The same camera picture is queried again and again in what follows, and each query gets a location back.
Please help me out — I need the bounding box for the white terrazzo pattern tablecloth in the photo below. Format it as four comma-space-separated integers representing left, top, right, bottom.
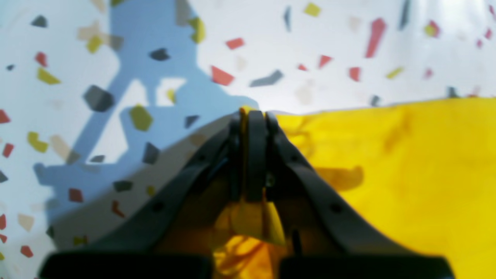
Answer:
1, 0, 495, 279

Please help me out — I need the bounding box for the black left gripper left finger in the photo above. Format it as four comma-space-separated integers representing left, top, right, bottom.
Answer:
40, 112, 241, 279

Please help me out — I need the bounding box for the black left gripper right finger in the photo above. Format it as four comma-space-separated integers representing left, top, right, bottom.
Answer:
246, 111, 454, 279

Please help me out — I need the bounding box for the yellow T-shirt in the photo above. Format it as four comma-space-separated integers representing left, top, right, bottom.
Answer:
211, 97, 496, 279

